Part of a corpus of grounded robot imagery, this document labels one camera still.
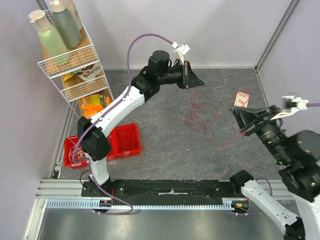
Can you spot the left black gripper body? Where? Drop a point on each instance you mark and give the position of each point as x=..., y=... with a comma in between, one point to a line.
x=185, y=74

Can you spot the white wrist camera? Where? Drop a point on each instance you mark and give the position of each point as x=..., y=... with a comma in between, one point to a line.
x=290, y=106
x=180, y=50

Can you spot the chocolate cookie box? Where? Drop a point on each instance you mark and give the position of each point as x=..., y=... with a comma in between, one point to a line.
x=89, y=72

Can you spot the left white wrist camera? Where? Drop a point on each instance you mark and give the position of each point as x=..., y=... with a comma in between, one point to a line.
x=180, y=50

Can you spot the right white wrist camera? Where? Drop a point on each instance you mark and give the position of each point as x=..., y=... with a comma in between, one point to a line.
x=290, y=106

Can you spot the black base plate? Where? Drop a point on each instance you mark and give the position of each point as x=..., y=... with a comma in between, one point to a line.
x=171, y=191

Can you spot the beige bottle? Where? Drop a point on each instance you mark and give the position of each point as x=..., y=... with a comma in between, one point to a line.
x=70, y=5

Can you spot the slotted cable duct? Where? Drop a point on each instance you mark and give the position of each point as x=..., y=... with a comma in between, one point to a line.
x=100, y=204

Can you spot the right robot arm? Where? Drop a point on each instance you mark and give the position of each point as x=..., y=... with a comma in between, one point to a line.
x=299, y=155

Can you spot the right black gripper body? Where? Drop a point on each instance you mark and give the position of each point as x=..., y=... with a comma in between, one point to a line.
x=253, y=124

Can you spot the red bin left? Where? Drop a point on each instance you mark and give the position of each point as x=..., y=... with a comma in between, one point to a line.
x=69, y=148

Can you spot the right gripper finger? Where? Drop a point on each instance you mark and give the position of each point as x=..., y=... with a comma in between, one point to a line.
x=242, y=111
x=244, y=119

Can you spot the small white card box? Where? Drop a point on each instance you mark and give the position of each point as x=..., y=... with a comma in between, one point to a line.
x=241, y=99

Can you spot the white wire shelf rack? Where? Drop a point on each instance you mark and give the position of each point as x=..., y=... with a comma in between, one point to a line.
x=74, y=89

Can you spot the red bin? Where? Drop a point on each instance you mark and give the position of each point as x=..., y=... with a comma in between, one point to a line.
x=126, y=141
x=69, y=148

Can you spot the aluminium frame rail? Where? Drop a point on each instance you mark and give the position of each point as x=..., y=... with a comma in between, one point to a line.
x=72, y=189

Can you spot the dark green bottle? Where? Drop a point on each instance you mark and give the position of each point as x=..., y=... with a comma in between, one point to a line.
x=65, y=24

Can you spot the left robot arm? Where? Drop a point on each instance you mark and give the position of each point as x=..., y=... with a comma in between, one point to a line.
x=93, y=132

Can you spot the orange snack packs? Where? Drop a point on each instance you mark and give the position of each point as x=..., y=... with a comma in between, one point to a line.
x=93, y=104

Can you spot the light green bottle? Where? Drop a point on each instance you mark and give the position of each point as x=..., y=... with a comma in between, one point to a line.
x=49, y=37

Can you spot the red bin right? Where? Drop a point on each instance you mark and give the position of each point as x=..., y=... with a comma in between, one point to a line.
x=126, y=141

